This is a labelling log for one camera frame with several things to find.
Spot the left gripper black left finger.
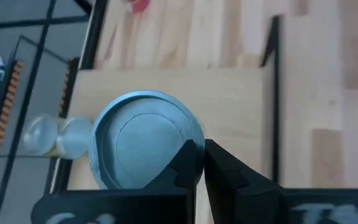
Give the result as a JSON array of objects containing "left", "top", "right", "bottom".
[{"left": 143, "top": 139, "right": 199, "bottom": 191}]

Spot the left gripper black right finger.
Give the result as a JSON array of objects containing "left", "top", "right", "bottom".
[{"left": 203, "top": 139, "right": 286, "bottom": 224}]

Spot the orange red label tin can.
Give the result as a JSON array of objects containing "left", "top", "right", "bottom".
[{"left": 125, "top": 0, "right": 152, "bottom": 14}]

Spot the wooden shelf board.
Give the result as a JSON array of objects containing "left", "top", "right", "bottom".
[{"left": 0, "top": 15, "right": 281, "bottom": 191}]

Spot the black hazard striped floor mat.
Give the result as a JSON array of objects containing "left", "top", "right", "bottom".
[
  {"left": 0, "top": 58, "right": 24, "bottom": 215},
  {"left": 57, "top": 57, "right": 82, "bottom": 118}
]

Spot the black aluminium table frame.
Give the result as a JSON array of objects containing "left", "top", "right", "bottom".
[{"left": 44, "top": 0, "right": 110, "bottom": 195}]

